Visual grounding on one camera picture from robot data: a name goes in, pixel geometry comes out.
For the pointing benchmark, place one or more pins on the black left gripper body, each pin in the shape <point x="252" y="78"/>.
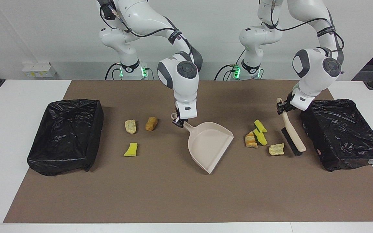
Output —
<point x="290" y="105"/>

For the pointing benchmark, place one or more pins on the black bagged bin pink mark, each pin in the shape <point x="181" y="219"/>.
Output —
<point x="342" y="136"/>

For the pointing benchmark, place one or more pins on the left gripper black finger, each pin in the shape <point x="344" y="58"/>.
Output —
<point x="281" y="104"/>
<point x="283" y="110"/>

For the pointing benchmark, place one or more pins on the beige brush with black bristles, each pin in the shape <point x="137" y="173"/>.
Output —
<point x="293" y="136"/>

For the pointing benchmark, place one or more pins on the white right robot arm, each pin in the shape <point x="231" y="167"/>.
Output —
<point x="180" y="74"/>

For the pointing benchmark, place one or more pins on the striped brown bread piece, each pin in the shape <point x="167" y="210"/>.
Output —
<point x="250" y="140"/>

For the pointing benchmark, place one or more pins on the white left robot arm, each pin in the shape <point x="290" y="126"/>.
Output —
<point x="312" y="64"/>

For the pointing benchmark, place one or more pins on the beige plastic dustpan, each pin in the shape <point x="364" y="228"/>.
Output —
<point x="207" y="145"/>

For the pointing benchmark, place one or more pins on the white wall socket box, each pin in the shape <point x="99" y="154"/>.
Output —
<point x="37" y="70"/>

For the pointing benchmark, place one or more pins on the pale crinkled bread piece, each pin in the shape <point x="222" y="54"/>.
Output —
<point x="130" y="127"/>
<point x="276" y="149"/>

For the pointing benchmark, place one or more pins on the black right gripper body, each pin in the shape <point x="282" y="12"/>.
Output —
<point x="181" y="119"/>

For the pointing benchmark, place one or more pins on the brown bread nugget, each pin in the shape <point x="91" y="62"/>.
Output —
<point x="151" y="124"/>

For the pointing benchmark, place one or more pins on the brown table mat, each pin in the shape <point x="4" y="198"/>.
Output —
<point x="186" y="200"/>

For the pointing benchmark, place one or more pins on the yellow green sponge piece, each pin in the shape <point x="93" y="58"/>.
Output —
<point x="259" y="125"/>

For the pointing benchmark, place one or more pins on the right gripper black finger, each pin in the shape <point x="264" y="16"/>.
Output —
<point x="183" y="125"/>
<point x="175" y="121"/>

